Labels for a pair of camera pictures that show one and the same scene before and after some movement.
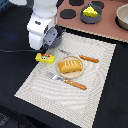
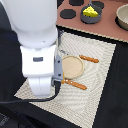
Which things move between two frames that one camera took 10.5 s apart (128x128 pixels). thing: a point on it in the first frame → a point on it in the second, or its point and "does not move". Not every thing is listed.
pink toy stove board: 68,14 does not move
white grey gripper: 37,27 → 42,67
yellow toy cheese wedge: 90,12 does not move
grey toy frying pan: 91,19 does not move
